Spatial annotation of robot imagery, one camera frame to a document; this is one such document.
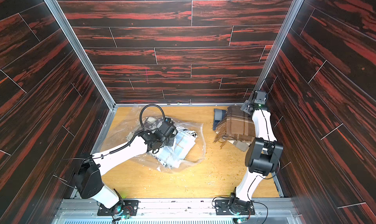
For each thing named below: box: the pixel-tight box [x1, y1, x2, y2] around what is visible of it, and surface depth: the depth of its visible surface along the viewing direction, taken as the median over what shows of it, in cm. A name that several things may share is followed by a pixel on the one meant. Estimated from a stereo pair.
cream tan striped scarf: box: [227, 139, 252, 153], surface depth 96 cm
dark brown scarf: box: [213, 105, 256, 149], surface depth 98 cm
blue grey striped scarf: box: [212, 108, 227, 131], surface depth 113 cm
